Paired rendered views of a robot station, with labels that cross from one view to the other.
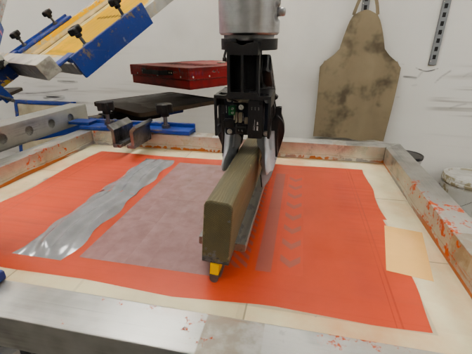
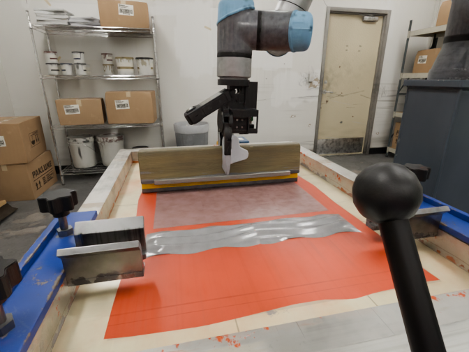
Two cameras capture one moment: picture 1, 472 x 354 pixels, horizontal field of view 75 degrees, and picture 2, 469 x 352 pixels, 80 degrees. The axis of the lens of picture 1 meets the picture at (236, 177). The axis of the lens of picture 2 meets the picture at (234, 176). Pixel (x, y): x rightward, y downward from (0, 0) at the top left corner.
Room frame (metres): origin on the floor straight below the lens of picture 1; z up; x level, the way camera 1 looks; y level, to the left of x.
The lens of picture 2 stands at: (0.69, 0.58, 1.20)
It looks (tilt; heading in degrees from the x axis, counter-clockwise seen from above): 19 degrees down; 246
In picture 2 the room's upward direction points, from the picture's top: straight up
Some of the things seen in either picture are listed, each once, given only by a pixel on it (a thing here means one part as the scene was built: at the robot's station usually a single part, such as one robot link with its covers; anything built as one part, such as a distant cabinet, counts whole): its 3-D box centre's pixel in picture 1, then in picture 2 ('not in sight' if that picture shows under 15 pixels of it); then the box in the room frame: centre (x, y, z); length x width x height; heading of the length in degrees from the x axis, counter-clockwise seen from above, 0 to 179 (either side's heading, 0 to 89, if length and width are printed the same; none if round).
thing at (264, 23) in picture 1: (251, 20); (233, 69); (0.42, -0.02, 1.22); 0.08 x 0.08 x 0.05
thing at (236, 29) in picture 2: not in sight; (236, 29); (0.42, -0.01, 1.30); 0.09 x 0.08 x 0.11; 152
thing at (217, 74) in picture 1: (204, 71); not in sight; (1.73, 0.17, 1.06); 0.61 x 0.46 x 0.12; 138
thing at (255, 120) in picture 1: (247, 88); (236, 107); (0.42, -0.02, 1.14); 0.09 x 0.08 x 0.12; 169
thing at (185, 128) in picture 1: (138, 135); (46, 289); (0.78, 0.25, 0.97); 0.30 x 0.05 x 0.07; 78
